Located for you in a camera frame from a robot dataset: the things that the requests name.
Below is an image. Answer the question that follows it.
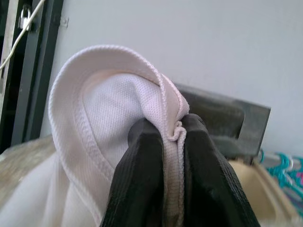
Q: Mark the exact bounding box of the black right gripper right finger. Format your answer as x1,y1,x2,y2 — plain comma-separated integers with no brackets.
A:
181,113,261,227

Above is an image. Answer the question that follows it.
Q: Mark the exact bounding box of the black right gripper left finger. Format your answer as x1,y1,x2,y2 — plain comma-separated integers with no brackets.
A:
101,118,173,227

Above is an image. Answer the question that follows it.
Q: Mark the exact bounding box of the white mesh shirt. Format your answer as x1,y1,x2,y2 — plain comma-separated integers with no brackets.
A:
0,44,191,227

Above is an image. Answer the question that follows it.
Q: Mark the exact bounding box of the teal plastic clothes hanger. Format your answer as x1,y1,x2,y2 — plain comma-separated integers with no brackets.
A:
257,149,303,190

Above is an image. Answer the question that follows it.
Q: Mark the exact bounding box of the beige plastic basket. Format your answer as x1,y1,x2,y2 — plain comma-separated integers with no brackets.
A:
227,155,303,227

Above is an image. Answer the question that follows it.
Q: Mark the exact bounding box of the dark grey washer lid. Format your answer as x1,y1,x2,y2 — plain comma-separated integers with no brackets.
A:
174,83,272,164

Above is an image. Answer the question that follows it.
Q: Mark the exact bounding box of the beige patterned cloth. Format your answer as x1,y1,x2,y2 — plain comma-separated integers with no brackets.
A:
0,135,57,213

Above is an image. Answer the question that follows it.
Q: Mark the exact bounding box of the silver padlock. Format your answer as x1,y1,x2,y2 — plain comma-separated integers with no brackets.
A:
19,7,33,32

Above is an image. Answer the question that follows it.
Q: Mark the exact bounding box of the dark metal door frame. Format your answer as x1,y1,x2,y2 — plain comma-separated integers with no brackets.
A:
0,0,65,152

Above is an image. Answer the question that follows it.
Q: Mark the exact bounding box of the white cord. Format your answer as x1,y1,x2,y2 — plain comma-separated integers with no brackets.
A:
0,0,46,70

